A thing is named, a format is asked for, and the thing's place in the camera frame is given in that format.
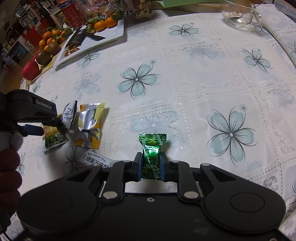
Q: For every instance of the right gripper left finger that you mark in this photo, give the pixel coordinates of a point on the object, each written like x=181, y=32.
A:
x=121, y=173

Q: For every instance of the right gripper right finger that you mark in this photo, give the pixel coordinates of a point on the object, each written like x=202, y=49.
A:
x=182, y=174

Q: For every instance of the shiny green candy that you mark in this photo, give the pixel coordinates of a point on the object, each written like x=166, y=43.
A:
x=151, y=145

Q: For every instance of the white sesame crisp packet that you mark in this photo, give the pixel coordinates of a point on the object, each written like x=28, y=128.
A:
x=92, y=158

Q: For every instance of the red apple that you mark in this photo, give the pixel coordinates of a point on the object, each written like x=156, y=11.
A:
x=31, y=70

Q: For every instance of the green yellow snack packet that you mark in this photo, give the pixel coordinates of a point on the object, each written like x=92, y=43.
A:
x=53, y=137

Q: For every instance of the blue white snack packet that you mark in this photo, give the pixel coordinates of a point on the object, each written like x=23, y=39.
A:
x=69, y=113

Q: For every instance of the wooden cutting board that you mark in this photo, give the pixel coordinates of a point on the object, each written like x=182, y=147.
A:
x=43, y=68

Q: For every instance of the silver yellow snack packet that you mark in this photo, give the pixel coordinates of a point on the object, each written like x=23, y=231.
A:
x=89, y=125

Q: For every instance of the white floral lace tablecloth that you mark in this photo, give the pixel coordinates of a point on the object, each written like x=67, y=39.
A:
x=225, y=99

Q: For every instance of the orange tangerine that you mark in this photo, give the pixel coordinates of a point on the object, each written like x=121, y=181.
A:
x=100, y=26

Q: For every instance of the white rectangular plate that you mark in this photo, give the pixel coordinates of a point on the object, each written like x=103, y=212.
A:
x=89, y=43

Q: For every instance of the clear glass cup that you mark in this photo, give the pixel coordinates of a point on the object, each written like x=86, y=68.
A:
x=240, y=13

